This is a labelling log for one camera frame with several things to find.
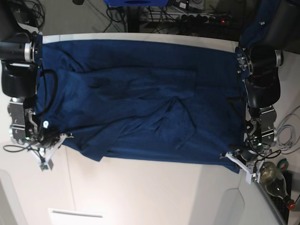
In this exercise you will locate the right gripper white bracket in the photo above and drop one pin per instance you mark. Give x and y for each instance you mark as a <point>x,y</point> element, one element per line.
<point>44,145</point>

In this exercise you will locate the green tape roll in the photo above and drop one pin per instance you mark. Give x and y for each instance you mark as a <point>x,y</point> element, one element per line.
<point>283,164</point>

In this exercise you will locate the black table leg post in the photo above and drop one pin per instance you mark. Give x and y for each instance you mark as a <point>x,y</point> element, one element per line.
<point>133,19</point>

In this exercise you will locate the blue plastic crate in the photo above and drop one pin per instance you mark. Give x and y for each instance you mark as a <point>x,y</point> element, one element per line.
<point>131,3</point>

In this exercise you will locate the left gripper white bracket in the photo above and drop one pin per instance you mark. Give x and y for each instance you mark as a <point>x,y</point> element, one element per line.
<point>249,161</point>

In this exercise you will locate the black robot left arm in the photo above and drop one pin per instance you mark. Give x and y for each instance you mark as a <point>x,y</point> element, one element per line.
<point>259,56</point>

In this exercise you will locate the dark blue t-shirt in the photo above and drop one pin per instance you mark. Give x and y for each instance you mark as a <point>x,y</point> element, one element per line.
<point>144,100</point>

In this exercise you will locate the black power strip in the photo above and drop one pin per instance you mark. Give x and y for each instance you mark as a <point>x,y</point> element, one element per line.
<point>215,19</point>

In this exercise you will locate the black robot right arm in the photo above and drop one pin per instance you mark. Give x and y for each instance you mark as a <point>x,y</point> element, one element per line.
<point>21,61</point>

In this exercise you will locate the clear glass bottle red cap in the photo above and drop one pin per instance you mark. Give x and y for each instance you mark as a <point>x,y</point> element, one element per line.
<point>274,183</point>

